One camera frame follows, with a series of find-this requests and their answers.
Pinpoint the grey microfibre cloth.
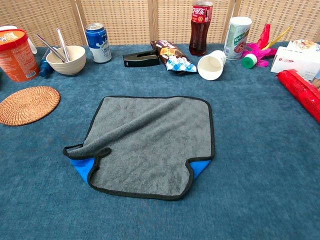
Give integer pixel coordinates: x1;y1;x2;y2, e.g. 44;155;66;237
62;95;216;202

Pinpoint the black stapler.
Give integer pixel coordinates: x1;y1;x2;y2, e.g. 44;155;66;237
122;49;161;68

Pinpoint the brown snack bag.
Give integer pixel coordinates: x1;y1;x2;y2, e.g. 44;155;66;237
150;39;198;75

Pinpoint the white paper cup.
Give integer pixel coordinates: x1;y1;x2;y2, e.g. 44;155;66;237
197;49;227;81

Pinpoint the cola bottle red cap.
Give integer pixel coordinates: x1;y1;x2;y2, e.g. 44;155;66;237
188;0;214;57

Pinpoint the blue and white drink can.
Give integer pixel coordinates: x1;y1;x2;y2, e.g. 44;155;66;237
85;22;113;64

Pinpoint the blue table cloth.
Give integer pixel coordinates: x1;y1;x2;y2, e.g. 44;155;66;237
0;41;320;240

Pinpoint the beige ribbed bowl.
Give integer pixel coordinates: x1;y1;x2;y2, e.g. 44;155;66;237
45;45;87;76

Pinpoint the rattan folding screen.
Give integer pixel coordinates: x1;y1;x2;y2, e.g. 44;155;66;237
0;0;320;48

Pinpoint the pink feather shuttlecock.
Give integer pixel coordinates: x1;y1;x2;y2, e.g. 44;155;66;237
241;23;294;70

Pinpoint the green and white porridge can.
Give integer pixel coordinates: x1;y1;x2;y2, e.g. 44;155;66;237
223;16;253;61

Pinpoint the metal spoon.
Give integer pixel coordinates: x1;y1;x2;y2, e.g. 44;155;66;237
35;33;66;63
55;27;71;63

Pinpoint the small blue bottle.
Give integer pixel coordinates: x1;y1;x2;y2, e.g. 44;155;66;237
38;47;55;78

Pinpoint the round woven rattan coaster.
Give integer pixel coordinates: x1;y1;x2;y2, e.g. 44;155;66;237
0;85;61;127

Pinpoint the white tissue box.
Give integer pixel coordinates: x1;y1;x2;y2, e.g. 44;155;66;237
270;46;320;81

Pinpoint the red biscuit pack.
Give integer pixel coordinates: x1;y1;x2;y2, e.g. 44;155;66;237
276;69;320;125

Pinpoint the orange instant noodle tub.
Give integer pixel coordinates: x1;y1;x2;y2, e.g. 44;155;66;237
0;28;40;83

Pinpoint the white snack bag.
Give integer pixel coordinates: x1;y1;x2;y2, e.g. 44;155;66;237
286;39;320;53

